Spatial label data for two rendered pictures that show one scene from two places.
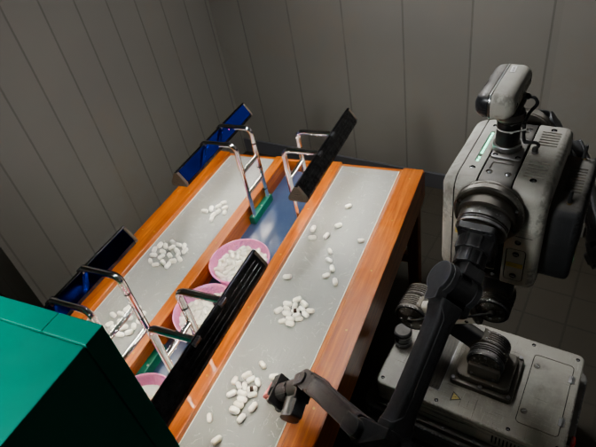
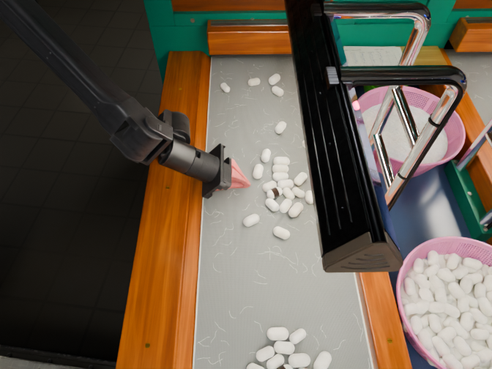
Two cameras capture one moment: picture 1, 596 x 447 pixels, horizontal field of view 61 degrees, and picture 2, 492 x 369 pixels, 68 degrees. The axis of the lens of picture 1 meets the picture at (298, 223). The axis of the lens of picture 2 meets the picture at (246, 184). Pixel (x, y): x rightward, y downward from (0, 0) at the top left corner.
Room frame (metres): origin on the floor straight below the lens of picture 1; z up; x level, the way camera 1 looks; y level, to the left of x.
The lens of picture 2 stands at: (1.32, -0.02, 1.41)
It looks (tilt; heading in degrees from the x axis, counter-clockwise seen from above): 55 degrees down; 148
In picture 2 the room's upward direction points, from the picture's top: straight up
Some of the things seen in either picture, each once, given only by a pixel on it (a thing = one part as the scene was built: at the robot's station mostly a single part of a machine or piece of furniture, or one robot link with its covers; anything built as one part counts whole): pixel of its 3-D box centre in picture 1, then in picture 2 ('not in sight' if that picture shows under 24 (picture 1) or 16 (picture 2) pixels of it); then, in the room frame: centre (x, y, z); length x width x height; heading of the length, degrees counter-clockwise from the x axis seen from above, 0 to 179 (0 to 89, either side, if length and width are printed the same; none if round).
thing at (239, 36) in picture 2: not in sight; (263, 36); (0.59, 0.49, 0.83); 0.30 x 0.06 x 0.07; 59
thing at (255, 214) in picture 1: (238, 173); not in sight; (2.08, 0.23, 0.90); 0.20 x 0.19 x 0.45; 149
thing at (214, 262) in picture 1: (241, 267); not in sight; (1.62, 0.28, 0.72); 0.27 x 0.27 x 0.10
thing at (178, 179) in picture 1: (214, 141); not in sight; (2.12, 0.30, 1.08); 0.62 x 0.08 x 0.07; 149
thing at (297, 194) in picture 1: (325, 150); not in sight; (1.83, -0.18, 1.08); 0.62 x 0.08 x 0.07; 149
